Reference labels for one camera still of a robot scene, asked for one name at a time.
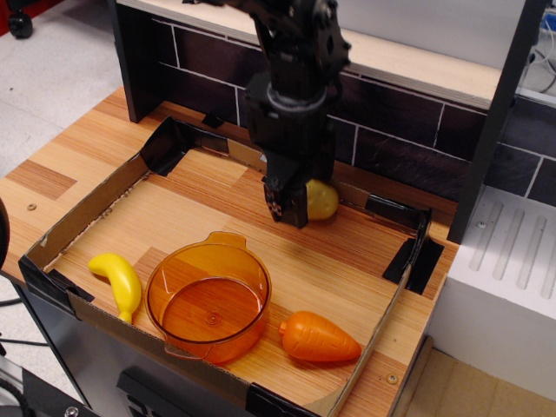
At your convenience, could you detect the grey toy kitchen cabinet front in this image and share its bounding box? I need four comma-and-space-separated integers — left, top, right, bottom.
16, 287, 247, 416

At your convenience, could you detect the orange transparent plastic pot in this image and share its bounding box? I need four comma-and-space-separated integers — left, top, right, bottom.
146, 232, 272, 364

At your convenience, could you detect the yellow plastic toy potato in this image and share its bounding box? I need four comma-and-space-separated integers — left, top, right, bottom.
306, 179, 339, 221

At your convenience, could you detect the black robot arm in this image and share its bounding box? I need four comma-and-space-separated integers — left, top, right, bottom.
227, 1, 351, 228

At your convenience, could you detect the wooden shelf with dark posts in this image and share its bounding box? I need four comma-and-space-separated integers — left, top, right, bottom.
109, 1, 555, 240

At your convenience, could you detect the white toy sink drainboard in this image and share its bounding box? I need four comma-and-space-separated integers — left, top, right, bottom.
428, 187, 555, 400

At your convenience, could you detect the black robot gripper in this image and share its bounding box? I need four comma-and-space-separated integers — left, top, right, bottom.
245, 72, 336, 228

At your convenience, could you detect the cardboard fence with black tape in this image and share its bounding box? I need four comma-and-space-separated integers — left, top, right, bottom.
19, 118, 444, 416

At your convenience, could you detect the yellow plastic toy banana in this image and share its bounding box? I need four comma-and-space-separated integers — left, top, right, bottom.
88, 253, 142, 324

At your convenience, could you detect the orange plastic toy carrot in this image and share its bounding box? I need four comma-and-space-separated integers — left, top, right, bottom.
278, 311, 361, 362

